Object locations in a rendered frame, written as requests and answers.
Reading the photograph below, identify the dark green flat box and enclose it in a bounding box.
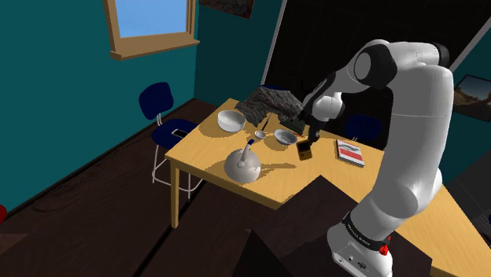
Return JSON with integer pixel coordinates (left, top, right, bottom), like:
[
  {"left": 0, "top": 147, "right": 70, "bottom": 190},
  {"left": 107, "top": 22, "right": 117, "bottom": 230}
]
[{"left": 282, "top": 117, "right": 307, "bottom": 135}]

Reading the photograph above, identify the small white bowl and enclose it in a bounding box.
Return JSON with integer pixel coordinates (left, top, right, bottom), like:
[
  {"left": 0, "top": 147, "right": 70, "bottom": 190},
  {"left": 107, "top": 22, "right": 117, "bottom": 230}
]
[{"left": 273, "top": 128, "right": 298, "bottom": 146}]

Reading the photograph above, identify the red and white book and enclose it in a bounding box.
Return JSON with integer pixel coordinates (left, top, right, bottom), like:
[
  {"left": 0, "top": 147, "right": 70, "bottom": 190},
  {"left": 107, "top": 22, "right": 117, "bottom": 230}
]
[{"left": 335, "top": 138, "right": 366, "bottom": 169}]

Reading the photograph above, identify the blue chair with metal legs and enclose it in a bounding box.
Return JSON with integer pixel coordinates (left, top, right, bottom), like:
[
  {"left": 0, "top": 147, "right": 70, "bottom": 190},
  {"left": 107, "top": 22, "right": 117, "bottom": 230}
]
[
  {"left": 343, "top": 114, "right": 383, "bottom": 146},
  {"left": 138, "top": 81, "right": 203, "bottom": 201}
]

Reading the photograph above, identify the grey rough cloth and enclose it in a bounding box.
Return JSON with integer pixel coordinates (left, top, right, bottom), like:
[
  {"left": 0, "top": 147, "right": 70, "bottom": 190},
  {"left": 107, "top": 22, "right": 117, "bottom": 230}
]
[{"left": 234, "top": 86, "right": 304, "bottom": 127}]

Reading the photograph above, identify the silver spoon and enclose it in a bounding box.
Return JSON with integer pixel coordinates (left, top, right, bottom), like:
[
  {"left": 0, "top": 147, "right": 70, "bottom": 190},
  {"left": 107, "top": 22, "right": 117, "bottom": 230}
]
[{"left": 254, "top": 113, "right": 273, "bottom": 140}]

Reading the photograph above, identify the light wooden table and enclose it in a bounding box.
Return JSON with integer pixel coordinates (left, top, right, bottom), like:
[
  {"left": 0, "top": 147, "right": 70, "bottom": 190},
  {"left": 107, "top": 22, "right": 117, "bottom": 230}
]
[{"left": 164, "top": 98, "right": 491, "bottom": 277}]

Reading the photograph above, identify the large white bowl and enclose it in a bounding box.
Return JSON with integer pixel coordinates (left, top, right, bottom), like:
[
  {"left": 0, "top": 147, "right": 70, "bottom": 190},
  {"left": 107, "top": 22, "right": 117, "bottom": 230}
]
[{"left": 216, "top": 109, "right": 247, "bottom": 134}]

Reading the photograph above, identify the dark robot stand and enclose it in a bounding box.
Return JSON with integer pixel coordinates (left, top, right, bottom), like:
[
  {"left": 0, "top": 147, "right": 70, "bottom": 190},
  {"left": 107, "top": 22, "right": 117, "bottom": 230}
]
[{"left": 231, "top": 174, "right": 433, "bottom": 277}]

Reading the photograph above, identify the wooden framed window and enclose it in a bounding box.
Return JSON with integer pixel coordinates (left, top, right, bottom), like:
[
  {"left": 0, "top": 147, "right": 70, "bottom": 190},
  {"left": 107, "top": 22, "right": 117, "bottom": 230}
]
[{"left": 102, "top": 0, "right": 201, "bottom": 61}]

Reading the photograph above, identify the dark reddish wall picture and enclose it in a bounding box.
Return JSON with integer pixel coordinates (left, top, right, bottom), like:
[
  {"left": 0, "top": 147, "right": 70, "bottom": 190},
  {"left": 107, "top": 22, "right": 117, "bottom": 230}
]
[{"left": 198, "top": 0, "right": 256, "bottom": 20}]

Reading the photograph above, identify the landscape wall picture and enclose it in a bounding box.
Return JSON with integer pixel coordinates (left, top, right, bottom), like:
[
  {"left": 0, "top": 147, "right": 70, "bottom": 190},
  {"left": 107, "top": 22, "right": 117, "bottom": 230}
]
[{"left": 452, "top": 74, "right": 491, "bottom": 123}]

